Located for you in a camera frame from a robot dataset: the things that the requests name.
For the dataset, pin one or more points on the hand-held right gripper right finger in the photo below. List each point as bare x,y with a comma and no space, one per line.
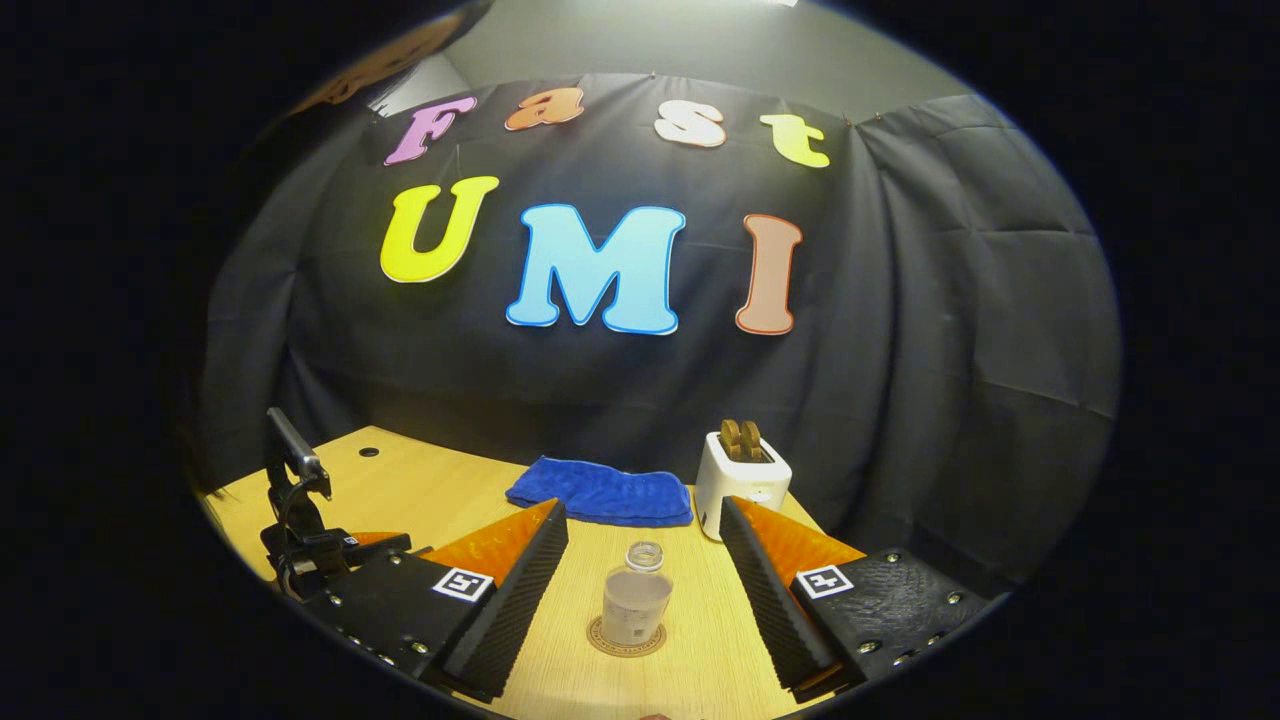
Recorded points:
765,600

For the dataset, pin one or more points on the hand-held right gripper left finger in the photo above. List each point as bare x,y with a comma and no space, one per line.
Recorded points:
515,600

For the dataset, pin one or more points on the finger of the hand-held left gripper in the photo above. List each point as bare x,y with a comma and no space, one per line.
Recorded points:
385,545

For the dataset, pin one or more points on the round cork coaster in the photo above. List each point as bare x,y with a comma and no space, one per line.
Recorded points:
600,640

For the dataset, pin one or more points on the clear water bottle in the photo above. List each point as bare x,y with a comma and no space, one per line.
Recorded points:
636,600

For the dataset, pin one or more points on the white toaster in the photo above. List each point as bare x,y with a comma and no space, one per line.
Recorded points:
735,490

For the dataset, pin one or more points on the blue towel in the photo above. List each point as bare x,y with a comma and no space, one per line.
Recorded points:
600,492

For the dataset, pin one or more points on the brown toast slice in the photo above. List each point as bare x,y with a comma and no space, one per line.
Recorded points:
752,442
731,440

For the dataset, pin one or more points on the black backdrop cloth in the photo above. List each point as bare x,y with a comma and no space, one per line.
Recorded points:
620,380

